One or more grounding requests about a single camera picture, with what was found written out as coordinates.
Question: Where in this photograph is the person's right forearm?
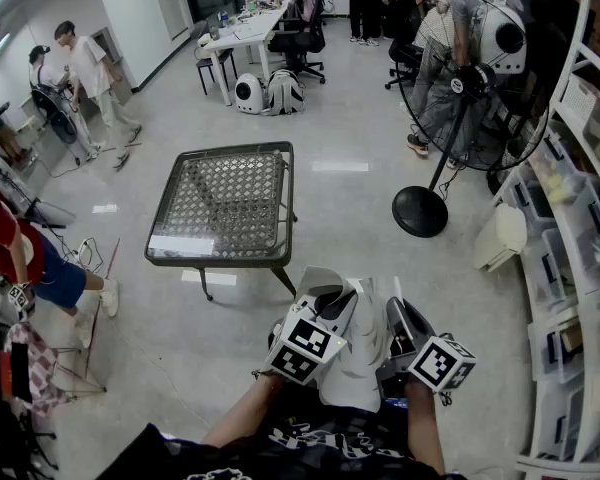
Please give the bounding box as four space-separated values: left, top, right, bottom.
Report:
404 380 450 477

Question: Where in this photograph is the person's left forearm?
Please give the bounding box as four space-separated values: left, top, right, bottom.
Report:
199 367 287 450

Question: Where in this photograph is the white triangle-print tablecloth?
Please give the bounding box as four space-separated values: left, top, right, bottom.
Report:
293 265 396 415

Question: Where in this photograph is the red stick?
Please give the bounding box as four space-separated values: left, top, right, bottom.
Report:
85 237 122 377

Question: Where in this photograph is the grey garment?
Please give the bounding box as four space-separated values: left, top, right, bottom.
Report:
0 147 77 229

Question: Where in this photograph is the black red flat device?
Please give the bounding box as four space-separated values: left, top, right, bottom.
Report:
0 340 31 403

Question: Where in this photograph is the white shelf basket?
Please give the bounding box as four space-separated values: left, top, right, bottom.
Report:
561 74 600 125

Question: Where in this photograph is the cream box appliance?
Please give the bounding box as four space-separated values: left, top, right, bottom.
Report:
194 31 222 62

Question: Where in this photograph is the black capsule backpack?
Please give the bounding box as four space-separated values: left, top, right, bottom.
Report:
31 85 80 145

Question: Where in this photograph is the white capsule backpack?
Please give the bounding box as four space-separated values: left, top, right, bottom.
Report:
479 0 527 75
234 72 267 115

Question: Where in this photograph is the person's black printed shirt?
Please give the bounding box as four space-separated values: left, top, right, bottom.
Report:
97 392 461 480

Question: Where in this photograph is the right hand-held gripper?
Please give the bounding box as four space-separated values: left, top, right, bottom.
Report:
377 276 477 404

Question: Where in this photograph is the cream plastic case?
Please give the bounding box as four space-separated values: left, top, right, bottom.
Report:
473 201 529 273

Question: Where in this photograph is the grey backpack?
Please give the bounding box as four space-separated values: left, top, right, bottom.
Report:
262 68 306 117

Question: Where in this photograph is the pink checkered cloth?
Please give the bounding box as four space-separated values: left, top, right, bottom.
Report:
7 320 89 417

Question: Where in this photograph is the dark side chair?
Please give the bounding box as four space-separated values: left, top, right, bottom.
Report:
195 47 237 97

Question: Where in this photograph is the black pedestal fan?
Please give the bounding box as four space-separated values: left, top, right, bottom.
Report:
390 0 551 239

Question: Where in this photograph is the white long desk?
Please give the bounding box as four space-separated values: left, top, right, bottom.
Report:
197 0 294 107

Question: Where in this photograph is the row of clear storage boxes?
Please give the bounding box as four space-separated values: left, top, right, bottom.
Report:
499 132 600 464

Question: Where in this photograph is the black office chair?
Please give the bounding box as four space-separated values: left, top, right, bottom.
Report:
268 0 339 85
384 42 426 92

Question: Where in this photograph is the dark wicker glass-top table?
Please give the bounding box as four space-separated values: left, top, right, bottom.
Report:
143 140 299 303

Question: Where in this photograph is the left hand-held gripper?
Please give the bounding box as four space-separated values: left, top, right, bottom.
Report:
264 289 360 387

